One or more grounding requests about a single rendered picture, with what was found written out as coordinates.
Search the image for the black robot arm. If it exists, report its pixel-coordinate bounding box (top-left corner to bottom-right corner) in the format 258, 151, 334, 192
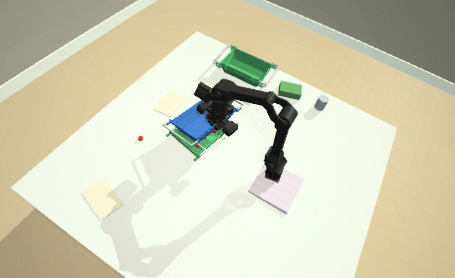
194, 78, 298, 183

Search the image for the grey cylinder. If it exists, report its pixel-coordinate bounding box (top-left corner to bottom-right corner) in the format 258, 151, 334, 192
314, 94, 329, 111

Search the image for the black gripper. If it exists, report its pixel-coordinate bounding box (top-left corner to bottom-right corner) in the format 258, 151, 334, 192
197, 101, 238, 137

